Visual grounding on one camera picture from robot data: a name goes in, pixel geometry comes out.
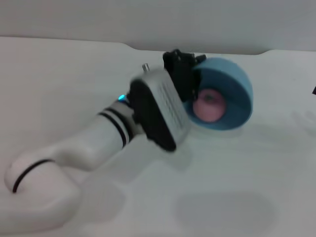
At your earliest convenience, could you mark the pink toy peach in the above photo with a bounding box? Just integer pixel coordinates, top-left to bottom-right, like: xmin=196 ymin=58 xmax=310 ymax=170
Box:
xmin=192 ymin=89 xmax=228 ymax=123

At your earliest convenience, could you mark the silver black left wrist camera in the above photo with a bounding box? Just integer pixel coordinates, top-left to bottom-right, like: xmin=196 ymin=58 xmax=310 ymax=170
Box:
xmin=129 ymin=69 xmax=191 ymax=152

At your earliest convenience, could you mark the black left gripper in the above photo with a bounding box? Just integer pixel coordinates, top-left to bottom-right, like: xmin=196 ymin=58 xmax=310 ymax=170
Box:
xmin=162 ymin=49 xmax=207 ymax=103

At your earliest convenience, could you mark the blue ceramic bowl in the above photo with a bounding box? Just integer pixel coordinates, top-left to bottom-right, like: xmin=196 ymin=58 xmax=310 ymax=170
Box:
xmin=182 ymin=57 xmax=254 ymax=132

